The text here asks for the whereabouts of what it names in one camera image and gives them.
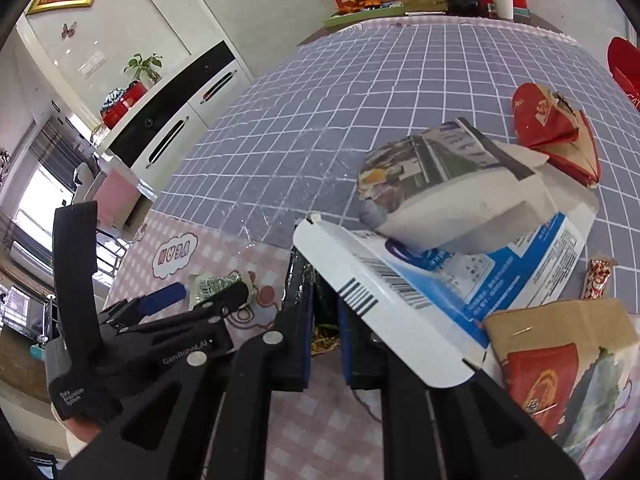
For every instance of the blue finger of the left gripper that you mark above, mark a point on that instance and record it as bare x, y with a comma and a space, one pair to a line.
161, 299

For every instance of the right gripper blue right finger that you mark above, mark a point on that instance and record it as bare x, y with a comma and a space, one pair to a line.
362, 359

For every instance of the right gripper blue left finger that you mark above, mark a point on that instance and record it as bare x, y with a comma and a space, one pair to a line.
297, 306

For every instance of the dark green snack wrapper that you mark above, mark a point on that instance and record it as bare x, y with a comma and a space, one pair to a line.
205, 285

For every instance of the blue white carton box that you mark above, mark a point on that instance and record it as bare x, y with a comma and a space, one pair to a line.
429, 308

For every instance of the brown red paper bag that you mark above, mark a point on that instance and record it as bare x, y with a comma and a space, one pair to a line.
565, 364

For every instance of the small candy wrapper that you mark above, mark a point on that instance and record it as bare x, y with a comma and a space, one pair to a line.
600, 270

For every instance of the person left hand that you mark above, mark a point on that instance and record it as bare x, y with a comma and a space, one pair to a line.
82, 428

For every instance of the pink blanket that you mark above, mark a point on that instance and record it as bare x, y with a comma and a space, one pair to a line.
116, 198

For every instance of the white sideboard cabinet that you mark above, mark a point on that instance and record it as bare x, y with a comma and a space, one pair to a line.
162, 128

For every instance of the purple grid tablecloth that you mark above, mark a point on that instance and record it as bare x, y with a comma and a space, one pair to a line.
294, 140

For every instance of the red gift box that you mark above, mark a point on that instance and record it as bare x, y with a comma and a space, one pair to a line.
119, 101

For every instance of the potted green plant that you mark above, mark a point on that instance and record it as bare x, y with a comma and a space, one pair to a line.
138, 65

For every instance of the red paper fan ornament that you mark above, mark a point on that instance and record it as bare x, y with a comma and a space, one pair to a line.
544, 121

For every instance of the white paper cup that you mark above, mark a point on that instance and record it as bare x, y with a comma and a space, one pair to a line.
504, 9

